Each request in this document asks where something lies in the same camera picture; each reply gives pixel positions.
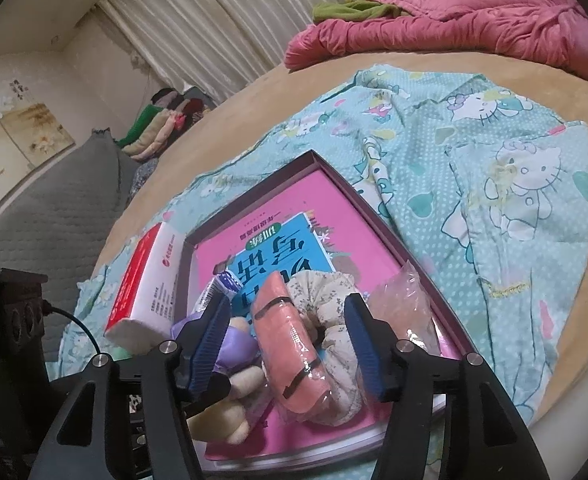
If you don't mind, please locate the pink quilt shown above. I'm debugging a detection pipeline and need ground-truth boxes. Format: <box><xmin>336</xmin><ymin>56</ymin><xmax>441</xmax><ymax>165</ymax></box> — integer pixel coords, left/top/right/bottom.
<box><xmin>284</xmin><ymin>0</ymin><xmax>588</xmax><ymax>86</ymax></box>

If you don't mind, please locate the dark patterned cloth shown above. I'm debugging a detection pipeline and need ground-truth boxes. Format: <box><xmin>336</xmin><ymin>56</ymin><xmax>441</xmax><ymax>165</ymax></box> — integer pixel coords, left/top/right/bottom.
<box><xmin>129</xmin><ymin>157</ymin><xmax>159</xmax><ymax>201</ymax></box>

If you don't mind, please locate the cream plush bear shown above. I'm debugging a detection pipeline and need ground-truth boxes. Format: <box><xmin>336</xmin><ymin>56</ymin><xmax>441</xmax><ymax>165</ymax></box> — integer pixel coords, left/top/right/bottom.
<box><xmin>186</xmin><ymin>317</ymin><xmax>269</xmax><ymax>446</ymax></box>

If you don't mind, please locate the white curtain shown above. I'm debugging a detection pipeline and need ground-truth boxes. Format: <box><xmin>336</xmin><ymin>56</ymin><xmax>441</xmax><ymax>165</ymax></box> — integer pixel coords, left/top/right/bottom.
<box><xmin>96</xmin><ymin>0</ymin><xmax>375</xmax><ymax>106</ymax></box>

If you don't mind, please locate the grey quilted sofa cover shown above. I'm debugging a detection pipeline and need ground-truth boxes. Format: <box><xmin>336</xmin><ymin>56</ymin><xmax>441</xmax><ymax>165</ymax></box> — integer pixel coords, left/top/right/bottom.
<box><xmin>0</xmin><ymin>130</ymin><xmax>140</xmax><ymax>361</ymax></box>

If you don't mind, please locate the floral wall painting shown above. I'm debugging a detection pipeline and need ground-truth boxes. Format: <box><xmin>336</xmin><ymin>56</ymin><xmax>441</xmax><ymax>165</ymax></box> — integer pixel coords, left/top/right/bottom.
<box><xmin>0</xmin><ymin>77</ymin><xmax>77</xmax><ymax>226</ymax></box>

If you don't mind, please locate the pink box tray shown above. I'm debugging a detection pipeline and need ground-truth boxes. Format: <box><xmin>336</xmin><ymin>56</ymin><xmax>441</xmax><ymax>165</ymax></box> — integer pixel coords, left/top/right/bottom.
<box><xmin>171</xmin><ymin>150</ymin><xmax>467</xmax><ymax>476</ymax></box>

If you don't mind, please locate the stack of folded clothes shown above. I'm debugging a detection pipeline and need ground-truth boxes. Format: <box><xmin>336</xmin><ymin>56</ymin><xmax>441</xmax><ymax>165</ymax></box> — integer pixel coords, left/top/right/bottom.
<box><xmin>114</xmin><ymin>87</ymin><xmax>215</xmax><ymax>158</ymax></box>

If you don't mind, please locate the white purple cotton packet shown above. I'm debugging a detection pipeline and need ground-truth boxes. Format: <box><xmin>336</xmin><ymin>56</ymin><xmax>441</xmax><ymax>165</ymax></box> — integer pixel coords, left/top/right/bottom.
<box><xmin>194</xmin><ymin>272</ymin><xmax>242</xmax><ymax>321</ymax></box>

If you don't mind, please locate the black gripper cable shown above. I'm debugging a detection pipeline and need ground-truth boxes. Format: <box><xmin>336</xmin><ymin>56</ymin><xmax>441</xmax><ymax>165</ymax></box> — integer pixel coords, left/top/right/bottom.
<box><xmin>44</xmin><ymin>304</ymin><xmax>102</xmax><ymax>358</ymax></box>

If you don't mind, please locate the pink towel packet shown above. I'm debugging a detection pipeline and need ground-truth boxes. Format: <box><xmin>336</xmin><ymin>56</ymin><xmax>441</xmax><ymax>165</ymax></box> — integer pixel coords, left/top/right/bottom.
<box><xmin>251</xmin><ymin>272</ymin><xmax>335</xmax><ymax>413</ymax></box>

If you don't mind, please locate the cream floral scrunchie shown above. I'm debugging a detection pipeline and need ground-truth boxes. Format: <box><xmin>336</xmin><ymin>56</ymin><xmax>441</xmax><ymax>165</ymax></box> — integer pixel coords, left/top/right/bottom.
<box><xmin>284</xmin><ymin>270</ymin><xmax>375</xmax><ymax>428</ymax></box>

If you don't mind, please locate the red tissue pack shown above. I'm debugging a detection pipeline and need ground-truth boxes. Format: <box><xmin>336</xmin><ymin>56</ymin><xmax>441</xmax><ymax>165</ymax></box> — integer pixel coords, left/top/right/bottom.
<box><xmin>104</xmin><ymin>222</ymin><xmax>189</xmax><ymax>353</ymax></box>

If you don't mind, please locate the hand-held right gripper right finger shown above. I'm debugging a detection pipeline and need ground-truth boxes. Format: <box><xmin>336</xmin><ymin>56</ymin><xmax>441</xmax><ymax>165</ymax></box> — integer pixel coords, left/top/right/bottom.
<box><xmin>343</xmin><ymin>292</ymin><xmax>537</xmax><ymax>480</ymax></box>

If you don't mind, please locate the green cloth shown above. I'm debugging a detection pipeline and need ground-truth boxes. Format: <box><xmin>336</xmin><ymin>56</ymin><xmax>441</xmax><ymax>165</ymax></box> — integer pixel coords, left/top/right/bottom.
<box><xmin>313</xmin><ymin>0</ymin><xmax>405</xmax><ymax>23</ymax></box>

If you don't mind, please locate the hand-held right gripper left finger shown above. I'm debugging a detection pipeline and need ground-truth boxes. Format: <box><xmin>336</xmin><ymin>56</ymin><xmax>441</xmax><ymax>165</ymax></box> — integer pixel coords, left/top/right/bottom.
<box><xmin>41</xmin><ymin>294</ymin><xmax>235</xmax><ymax>480</ymax></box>

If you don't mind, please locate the light blue cartoon printed blanket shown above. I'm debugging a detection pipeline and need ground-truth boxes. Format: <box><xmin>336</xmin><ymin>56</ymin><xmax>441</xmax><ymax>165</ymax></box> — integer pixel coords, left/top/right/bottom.
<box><xmin>59</xmin><ymin>62</ymin><xmax>588</xmax><ymax>411</ymax></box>

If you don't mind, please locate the beige item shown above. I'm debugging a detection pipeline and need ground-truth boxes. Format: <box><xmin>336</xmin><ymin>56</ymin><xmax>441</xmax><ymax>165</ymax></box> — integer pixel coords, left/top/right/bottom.
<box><xmin>374</xmin><ymin>262</ymin><xmax>444</xmax><ymax>356</ymax></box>

